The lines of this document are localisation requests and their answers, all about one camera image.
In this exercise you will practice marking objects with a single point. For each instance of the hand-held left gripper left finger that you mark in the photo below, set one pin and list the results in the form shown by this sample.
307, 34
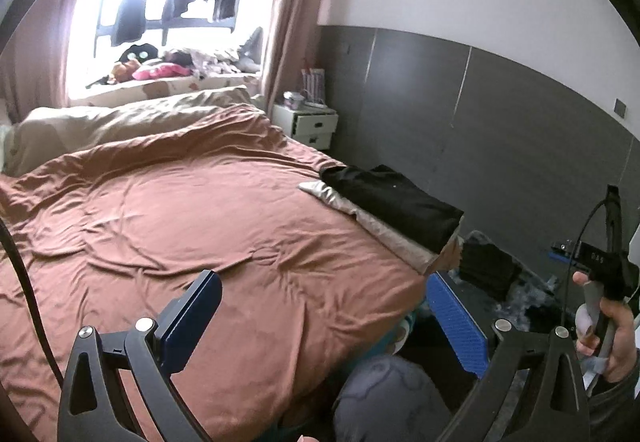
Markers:
192, 317

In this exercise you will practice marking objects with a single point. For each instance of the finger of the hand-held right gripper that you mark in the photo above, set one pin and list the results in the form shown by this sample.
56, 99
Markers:
559, 252

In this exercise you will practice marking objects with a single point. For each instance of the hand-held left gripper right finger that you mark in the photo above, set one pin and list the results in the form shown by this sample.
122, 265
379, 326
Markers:
457, 322

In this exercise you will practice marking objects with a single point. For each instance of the black garment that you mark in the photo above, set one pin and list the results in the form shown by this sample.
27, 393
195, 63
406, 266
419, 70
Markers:
395, 202

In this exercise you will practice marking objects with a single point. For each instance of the person's right forearm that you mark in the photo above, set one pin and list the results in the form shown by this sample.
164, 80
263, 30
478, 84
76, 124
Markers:
617, 414

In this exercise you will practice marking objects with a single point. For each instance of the pile of clothes on sill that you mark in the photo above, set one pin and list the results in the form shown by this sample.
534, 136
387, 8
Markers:
215, 59

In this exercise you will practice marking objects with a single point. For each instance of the person's right hand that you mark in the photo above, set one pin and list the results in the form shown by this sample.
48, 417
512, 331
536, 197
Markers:
620, 337

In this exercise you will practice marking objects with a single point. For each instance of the black bag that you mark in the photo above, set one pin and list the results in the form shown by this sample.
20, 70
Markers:
487, 267

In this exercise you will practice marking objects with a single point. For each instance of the brown bed blanket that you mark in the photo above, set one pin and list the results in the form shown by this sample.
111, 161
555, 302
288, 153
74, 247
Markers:
200, 222

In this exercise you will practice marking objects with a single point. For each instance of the person's grey patterned trouser leg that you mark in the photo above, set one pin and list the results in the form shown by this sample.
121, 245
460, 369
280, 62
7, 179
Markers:
390, 397

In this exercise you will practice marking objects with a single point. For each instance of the light grey folded cloth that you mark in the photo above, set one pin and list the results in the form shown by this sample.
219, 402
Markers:
325, 192

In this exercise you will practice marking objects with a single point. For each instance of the beige quilt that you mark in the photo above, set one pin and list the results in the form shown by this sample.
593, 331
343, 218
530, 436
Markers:
100, 122

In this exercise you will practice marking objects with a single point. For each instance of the white nightstand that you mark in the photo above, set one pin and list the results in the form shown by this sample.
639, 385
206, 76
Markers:
307, 124

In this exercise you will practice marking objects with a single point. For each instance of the small jar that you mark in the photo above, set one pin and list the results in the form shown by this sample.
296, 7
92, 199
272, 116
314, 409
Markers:
292, 98

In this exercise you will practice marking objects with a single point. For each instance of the pink cloth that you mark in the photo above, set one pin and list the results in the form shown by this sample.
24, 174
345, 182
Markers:
160, 70

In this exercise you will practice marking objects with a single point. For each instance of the orange plush toy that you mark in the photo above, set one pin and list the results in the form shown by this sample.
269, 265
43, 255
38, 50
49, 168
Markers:
125, 68

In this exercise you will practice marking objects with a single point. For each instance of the pink striped box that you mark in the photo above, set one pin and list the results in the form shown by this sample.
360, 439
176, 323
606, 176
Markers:
312, 83

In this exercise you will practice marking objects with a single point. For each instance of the black white plush toy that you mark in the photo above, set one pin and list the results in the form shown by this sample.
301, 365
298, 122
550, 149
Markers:
137, 52

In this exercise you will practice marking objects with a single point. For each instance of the grey pillow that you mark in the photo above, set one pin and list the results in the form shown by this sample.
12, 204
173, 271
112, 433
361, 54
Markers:
251, 49

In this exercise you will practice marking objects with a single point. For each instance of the pink curtain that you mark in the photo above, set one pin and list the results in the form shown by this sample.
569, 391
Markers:
40, 47
295, 22

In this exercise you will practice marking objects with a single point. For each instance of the wall switch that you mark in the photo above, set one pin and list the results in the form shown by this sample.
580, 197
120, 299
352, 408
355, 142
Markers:
620, 108

